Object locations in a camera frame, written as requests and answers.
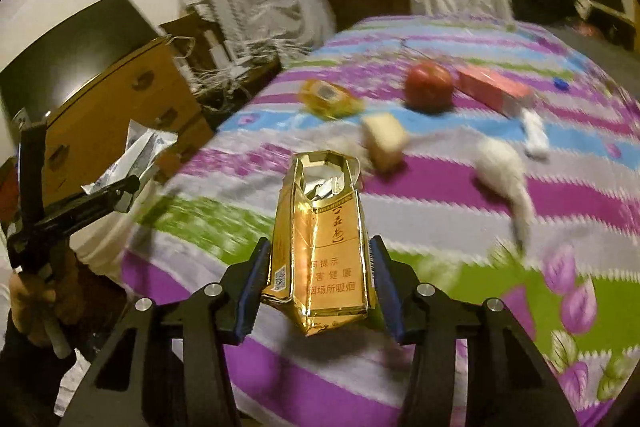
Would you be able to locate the wooden dresser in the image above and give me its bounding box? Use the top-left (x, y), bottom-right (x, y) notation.
top-left (30, 36), bottom-right (216, 208)

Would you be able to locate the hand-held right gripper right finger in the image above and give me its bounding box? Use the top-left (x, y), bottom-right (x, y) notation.
top-left (367, 234), bottom-right (581, 427)

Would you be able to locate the floral striped tablecloth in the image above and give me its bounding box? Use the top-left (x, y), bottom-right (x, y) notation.
top-left (120, 14), bottom-right (640, 427)

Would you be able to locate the white router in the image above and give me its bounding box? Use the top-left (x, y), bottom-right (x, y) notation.
top-left (200, 27), bottom-right (251, 78)

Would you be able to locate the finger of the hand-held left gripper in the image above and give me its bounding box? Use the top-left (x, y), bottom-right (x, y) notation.
top-left (7, 174), bottom-right (142, 258)
top-left (17, 121), bottom-right (48, 228)

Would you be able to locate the black flat monitor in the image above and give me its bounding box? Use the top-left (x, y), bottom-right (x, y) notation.
top-left (0, 0), bottom-right (163, 128)

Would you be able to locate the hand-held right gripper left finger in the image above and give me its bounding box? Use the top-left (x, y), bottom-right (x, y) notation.
top-left (60, 237), bottom-right (273, 427)

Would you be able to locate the thin dark twig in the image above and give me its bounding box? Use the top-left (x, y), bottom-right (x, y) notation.
top-left (400, 38), bottom-right (431, 60)

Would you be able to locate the yellow sponge block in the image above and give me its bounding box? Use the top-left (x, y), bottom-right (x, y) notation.
top-left (361, 113), bottom-right (411, 172)

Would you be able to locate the pink cardboard box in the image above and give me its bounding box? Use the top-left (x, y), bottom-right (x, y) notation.
top-left (457, 66), bottom-right (536, 118)

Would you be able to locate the gold cigarette pack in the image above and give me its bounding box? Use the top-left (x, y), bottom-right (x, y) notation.
top-left (260, 150), bottom-right (376, 337)

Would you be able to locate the red apple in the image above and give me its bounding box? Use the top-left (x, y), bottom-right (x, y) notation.
top-left (404, 61), bottom-right (455, 112)

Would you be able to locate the small white packet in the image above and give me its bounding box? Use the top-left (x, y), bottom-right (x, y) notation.
top-left (520, 108), bottom-right (550, 158)

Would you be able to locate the dark side table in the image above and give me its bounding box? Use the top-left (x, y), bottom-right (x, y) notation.
top-left (160, 12), bottom-right (281, 118)

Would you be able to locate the white printed wrapper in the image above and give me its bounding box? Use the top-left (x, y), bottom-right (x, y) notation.
top-left (82, 119), bottom-right (178, 195)

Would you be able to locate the crumpled white paper ball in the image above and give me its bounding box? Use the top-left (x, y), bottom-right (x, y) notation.
top-left (474, 138), bottom-right (533, 253)

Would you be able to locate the tangle of white cables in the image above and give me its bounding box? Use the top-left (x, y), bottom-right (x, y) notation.
top-left (185, 52), bottom-right (311, 108)

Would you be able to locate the person's left forearm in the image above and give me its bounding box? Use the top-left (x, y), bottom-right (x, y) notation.
top-left (0, 312), bottom-right (76, 427)

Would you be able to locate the person's left hand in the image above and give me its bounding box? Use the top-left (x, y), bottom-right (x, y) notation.
top-left (7, 254), bottom-right (83, 348)

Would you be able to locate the yellow plastic packet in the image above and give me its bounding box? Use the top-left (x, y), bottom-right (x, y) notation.
top-left (298, 78), bottom-right (363, 120)

